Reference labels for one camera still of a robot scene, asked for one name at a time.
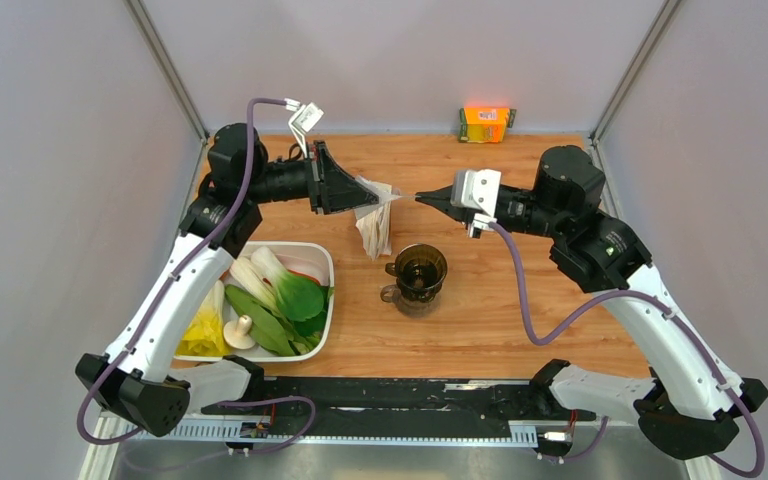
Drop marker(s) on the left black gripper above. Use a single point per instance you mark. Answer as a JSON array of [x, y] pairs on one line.
[[336, 191]]

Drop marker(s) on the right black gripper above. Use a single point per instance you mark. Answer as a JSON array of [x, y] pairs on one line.
[[441, 199]]

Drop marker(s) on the pack of paper filters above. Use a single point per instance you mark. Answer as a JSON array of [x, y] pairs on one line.
[[373, 224]]

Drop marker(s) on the dark brown coffee dripper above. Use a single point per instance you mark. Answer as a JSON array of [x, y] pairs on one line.
[[419, 271]]

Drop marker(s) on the clear glass coffee server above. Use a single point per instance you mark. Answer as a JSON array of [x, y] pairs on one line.
[[410, 305]]

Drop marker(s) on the white paper coffee filter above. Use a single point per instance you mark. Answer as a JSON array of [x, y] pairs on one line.
[[385, 194]]

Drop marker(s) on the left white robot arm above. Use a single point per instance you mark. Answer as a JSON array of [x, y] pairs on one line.
[[133, 378]]

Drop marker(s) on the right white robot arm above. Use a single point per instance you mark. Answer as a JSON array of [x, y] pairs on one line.
[[689, 405]]

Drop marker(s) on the orange green carton box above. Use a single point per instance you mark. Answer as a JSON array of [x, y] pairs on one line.
[[485, 124]]

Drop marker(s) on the red chili pepper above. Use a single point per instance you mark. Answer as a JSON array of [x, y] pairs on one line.
[[304, 275]]

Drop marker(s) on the green bok choy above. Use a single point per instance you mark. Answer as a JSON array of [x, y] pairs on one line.
[[298, 298]]

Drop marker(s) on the white bok choy stalk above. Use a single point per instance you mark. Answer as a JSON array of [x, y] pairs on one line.
[[244, 272]]

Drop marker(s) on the white rectangular tray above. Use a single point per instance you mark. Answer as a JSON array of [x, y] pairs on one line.
[[306, 257]]

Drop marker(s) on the dark green leaf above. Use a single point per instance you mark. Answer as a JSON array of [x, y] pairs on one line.
[[266, 330]]

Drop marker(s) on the white mushroom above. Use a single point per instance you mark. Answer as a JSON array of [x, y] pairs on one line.
[[236, 333]]

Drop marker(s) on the yellow napa cabbage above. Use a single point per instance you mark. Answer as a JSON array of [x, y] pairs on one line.
[[204, 336]]

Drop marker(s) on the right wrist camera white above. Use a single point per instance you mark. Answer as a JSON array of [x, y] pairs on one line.
[[477, 191]]

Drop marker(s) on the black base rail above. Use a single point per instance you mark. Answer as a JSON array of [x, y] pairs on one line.
[[400, 409]]

